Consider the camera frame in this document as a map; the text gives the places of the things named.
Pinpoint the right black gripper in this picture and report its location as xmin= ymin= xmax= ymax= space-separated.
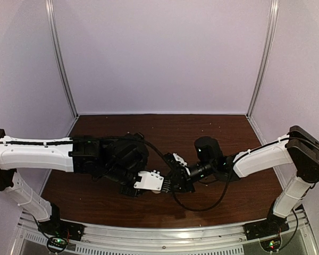
xmin=164 ymin=160 xmax=215 ymax=193

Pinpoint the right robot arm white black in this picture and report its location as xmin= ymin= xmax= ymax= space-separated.
xmin=165 ymin=125 xmax=319 ymax=235

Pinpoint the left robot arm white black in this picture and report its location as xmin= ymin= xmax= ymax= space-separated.
xmin=0 ymin=129 xmax=163 ymax=236

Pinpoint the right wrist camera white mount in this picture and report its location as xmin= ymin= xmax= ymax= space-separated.
xmin=164 ymin=153 xmax=188 ymax=171

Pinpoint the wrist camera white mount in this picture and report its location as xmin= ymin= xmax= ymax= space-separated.
xmin=133 ymin=170 xmax=170 ymax=193
xmin=164 ymin=153 xmax=188 ymax=171

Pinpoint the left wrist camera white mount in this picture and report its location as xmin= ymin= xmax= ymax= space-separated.
xmin=133 ymin=170 xmax=170 ymax=193

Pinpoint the right black camera cable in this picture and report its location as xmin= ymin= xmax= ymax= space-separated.
xmin=171 ymin=159 xmax=245 ymax=213

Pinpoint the black camera cable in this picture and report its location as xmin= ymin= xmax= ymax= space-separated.
xmin=100 ymin=134 xmax=176 ymax=176
xmin=171 ymin=159 xmax=245 ymax=213

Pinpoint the left black camera cable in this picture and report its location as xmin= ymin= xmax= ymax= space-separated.
xmin=100 ymin=134 xmax=176 ymax=176

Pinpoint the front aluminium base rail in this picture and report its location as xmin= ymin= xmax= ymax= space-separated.
xmin=8 ymin=209 xmax=319 ymax=254

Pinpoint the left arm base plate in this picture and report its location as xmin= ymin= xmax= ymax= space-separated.
xmin=38 ymin=220 xmax=85 ymax=241

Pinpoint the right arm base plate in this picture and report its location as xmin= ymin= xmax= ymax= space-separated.
xmin=243 ymin=219 xmax=289 ymax=241

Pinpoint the left aluminium frame post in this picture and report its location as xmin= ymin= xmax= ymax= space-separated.
xmin=45 ymin=0 xmax=79 ymax=118

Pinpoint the aluminium frame post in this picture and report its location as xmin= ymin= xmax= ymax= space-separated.
xmin=246 ymin=0 xmax=279 ymax=119
xmin=45 ymin=0 xmax=79 ymax=118

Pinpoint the right aluminium frame post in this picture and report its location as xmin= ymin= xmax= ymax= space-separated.
xmin=246 ymin=0 xmax=279 ymax=119

